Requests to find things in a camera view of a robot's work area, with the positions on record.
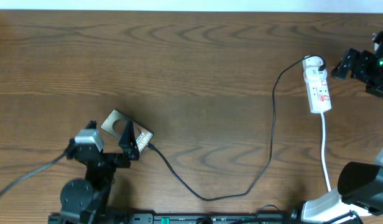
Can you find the rose gold Galaxy smartphone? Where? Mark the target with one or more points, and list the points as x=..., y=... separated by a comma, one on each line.
x=121, y=126

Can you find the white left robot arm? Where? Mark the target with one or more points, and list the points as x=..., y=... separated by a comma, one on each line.
x=85, y=200

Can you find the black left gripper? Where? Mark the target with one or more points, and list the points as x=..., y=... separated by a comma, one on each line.
x=128, y=143

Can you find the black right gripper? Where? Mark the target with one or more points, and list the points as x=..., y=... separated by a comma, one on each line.
x=365, y=58

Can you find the white power strip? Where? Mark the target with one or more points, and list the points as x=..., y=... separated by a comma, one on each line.
x=315, y=77

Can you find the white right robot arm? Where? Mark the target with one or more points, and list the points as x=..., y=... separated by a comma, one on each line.
x=359, y=191

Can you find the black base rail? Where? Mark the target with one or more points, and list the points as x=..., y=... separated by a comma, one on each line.
x=148, y=218

